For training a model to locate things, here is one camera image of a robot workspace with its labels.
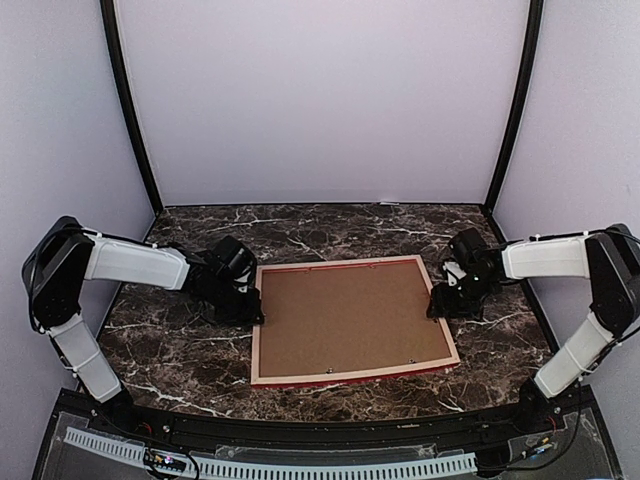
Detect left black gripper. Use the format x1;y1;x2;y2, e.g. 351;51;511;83
200;276;264;326

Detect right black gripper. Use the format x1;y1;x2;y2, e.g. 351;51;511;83
427;271;497;318

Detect wooden picture frame red edge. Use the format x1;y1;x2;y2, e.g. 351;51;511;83
249;253;461;387

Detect brown backing board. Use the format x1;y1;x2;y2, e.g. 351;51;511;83
258;259;451;377

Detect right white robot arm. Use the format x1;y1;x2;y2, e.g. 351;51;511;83
427;223;639;434

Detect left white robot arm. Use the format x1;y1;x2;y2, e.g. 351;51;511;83
21;216;265;436

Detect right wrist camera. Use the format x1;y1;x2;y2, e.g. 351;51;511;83
441;260;466;287

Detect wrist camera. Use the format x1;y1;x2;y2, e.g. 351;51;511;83
441;260;466;287
233;273;254;293

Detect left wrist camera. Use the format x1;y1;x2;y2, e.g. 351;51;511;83
233;273;254;293

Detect black front table rail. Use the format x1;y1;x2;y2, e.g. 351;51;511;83
63;395;584;452

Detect grey slotted cable duct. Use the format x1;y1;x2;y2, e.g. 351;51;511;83
63;427;478;479

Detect right black corner post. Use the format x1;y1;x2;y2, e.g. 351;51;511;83
483;0;544;216

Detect black corner post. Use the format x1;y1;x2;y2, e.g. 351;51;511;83
483;0;544;216
99;0;164;216

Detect left black corner post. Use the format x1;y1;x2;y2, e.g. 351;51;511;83
99;0;164;216

